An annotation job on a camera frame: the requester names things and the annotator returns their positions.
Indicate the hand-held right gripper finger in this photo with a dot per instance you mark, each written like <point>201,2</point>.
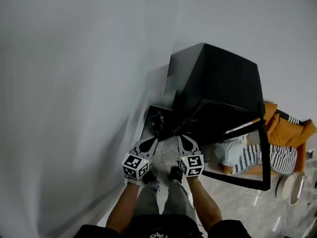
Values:
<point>180,146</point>
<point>194,146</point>

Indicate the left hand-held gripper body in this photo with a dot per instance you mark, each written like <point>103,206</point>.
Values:
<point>136,166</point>

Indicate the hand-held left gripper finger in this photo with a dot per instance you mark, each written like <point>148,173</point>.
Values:
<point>144,142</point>
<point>153,149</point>

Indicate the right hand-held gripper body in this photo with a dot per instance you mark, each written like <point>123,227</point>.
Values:
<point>192,165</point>

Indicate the black waste bin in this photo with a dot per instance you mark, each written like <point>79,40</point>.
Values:
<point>148,133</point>

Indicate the bottle with green cap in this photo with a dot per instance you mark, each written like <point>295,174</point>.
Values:
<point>156,130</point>

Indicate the person's left forearm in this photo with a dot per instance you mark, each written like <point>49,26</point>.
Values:
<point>121,207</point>

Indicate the person's right forearm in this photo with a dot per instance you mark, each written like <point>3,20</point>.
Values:
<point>204,202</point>

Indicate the person's right black shoe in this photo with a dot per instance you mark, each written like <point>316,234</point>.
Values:
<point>176,173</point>

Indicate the person's left leg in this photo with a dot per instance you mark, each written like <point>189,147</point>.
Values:
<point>146,197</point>

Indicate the person's leg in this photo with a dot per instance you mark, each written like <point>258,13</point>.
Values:
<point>178,199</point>
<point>146,197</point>

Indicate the white crumpled cloth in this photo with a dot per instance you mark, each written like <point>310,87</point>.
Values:
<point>230,150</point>

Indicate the person's right leg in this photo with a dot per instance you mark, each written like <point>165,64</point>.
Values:
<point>178,199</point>

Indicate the person's black shirt torso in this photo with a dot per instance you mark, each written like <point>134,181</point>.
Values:
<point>161,227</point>

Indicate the black framed glass cabinet door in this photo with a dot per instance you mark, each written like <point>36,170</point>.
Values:
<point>265,157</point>

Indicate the black cabinet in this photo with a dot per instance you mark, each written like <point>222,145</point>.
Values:
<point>223,78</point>

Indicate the orange cushion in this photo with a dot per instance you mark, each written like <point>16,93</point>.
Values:
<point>305,133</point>
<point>282,131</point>
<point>270,111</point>

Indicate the black white striped blanket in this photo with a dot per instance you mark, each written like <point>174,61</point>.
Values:
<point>282,159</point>

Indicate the orange sofa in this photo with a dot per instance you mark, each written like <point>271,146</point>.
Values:
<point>287,133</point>

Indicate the small striped cushion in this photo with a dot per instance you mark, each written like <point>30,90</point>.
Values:
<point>293,120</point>

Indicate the white low cabinet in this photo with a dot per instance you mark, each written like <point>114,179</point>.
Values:
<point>311,159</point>

